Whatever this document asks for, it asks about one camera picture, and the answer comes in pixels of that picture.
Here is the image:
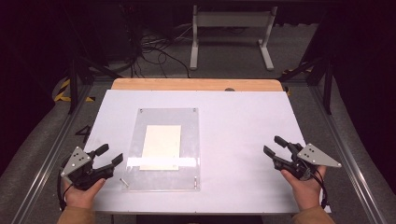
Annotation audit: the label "cream paper sheet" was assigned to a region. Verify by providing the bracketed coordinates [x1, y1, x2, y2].
[138, 124, 182, 172]

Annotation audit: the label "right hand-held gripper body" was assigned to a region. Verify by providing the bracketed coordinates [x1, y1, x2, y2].
[272, 141, 343, 182]

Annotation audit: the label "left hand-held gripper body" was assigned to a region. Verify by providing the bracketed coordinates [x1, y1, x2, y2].
[60, 146, 115, 191]

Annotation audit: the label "black floor cables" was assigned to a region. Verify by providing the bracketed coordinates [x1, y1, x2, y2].
[122, 18, 192, 79]

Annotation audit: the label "clear acrylic frame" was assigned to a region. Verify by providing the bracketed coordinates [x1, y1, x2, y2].
[121, 107, 202, 192]

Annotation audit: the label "wooden table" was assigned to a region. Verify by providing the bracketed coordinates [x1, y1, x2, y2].
[110, 77, 285, 92]

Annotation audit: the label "black metal stand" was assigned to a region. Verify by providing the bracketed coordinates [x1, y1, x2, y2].
[66, 52, 124, 116]
[277, 54, 336, 116]

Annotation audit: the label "metal floor rail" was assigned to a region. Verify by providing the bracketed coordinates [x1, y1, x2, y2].
[10, 83, 93, 224]
[309, 83, 389, 224]

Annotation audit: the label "white metal stand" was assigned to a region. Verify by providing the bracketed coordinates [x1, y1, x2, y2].
[189, 4, 279, 72]

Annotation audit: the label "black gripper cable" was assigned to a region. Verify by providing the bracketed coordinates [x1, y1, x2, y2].
[306, 167, 330, 210]
[56, 177, 75, 213]

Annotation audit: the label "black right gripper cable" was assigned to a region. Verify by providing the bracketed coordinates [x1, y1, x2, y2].
[306, 167, 330, 210]

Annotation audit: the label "person's left hand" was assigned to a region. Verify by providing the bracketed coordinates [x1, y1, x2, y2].
[62, 177, 107, 210]

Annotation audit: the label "white board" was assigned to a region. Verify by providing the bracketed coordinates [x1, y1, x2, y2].
[83, 89, 332, 217]

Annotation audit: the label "person's right hand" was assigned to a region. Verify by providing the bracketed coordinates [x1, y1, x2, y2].
[279, 165, 328, 213]

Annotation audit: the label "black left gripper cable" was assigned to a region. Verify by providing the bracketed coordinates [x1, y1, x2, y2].
[56, 177, 75, 213]

